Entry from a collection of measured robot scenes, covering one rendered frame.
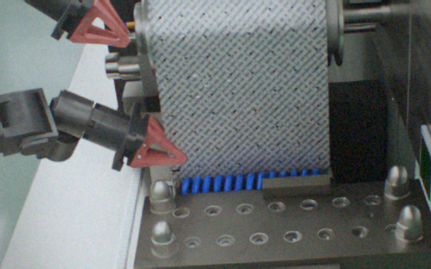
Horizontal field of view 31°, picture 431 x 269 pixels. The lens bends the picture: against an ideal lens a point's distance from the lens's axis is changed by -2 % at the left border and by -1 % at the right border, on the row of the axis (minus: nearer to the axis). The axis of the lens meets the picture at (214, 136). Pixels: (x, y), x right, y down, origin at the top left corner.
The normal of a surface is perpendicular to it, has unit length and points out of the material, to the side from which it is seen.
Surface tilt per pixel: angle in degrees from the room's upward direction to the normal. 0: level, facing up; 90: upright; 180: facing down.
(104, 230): 0
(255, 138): 90
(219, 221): 0
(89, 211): 0
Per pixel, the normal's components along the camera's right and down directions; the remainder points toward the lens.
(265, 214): -0.09, -0.85
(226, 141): -0.02, 0.52
